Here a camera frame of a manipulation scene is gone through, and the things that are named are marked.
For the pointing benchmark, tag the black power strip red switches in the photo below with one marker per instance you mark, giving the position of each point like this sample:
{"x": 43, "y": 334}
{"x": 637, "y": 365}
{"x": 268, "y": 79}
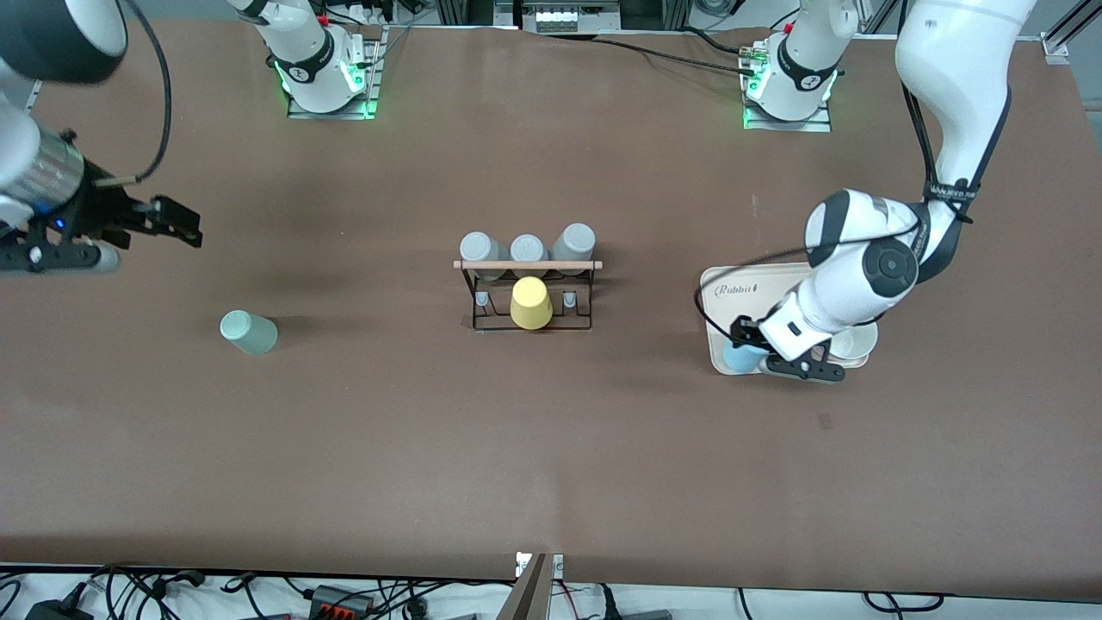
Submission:
{"x": 343, "y": 601}

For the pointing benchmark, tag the cream plastic tray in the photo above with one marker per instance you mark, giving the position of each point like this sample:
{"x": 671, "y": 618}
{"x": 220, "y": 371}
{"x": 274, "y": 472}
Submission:
{"x": 758, "y": 288}

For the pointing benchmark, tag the grey socket strip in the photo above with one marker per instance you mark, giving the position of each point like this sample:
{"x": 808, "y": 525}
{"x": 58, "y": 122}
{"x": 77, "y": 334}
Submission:
{"x": 568, "y": 17}

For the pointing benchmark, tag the grey cup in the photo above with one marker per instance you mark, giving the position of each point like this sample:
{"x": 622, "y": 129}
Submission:
{"x": 528, "y": 248}
{"x": 480, "y": 248}
{"x": 574, "y": 241}

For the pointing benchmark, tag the metal table corner bracket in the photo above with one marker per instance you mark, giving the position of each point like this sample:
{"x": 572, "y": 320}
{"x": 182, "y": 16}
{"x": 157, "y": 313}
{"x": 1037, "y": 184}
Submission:
{"x": 1055, "y": 47}

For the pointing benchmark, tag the pale green cup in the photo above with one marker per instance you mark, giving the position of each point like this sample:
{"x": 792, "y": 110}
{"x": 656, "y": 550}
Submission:
{"x": 250, "y": 333}

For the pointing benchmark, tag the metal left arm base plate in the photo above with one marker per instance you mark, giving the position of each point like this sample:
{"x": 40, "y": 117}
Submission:
{"x": 788, "y": 126}

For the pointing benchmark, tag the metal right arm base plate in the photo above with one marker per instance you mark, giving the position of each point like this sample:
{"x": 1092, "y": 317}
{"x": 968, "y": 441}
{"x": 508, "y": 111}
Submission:
{"x": 372, "y": 69}

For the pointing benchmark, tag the light blue cup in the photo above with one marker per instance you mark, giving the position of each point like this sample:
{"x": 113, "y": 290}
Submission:
{"x": 742, "y": 359}

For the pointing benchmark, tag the yellow cup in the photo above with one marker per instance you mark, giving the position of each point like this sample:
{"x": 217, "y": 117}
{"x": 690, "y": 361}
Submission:
{"x": 530, "y": 303}

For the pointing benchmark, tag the black power adapter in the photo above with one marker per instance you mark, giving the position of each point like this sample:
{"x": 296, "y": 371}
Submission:
{"x": 56, "y": 611}

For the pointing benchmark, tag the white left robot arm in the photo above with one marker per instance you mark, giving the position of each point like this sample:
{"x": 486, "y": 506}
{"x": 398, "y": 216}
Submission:
{"x": 947, "y": 86}

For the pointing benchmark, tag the white bowl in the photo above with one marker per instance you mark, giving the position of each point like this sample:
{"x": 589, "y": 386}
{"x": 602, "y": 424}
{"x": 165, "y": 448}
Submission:
{"x": 859, "y": 343}

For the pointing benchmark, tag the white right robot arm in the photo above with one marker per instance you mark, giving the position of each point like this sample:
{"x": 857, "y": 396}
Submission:
{"x": 303, "y": 52}

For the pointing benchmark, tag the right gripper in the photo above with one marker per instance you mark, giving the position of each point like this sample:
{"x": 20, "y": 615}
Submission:
{"x": 96, "y": 213}

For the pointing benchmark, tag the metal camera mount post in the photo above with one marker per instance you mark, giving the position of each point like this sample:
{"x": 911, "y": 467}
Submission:
{"x": 527, "y": 594}

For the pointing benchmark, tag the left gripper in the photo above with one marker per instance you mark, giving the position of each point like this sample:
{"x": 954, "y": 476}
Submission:
{"x": 746, "y": 331}

